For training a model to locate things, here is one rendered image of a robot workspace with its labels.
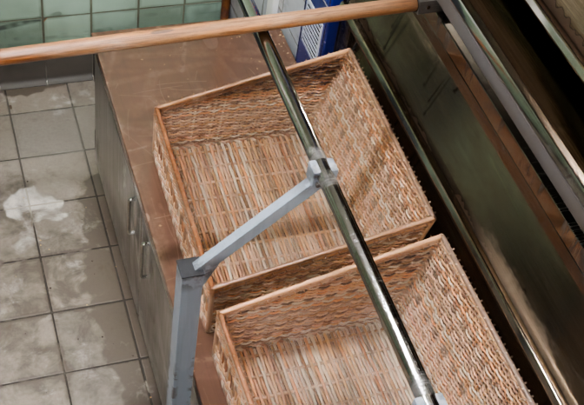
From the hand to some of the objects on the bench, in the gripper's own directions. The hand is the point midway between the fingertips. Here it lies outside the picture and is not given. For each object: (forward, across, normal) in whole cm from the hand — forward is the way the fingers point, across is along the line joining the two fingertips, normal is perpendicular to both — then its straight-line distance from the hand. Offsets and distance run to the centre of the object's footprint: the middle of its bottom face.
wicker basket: (-1, +62, -76) cm, 98 cm away
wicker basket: (+59, +62, -75) cm, 113 cm away
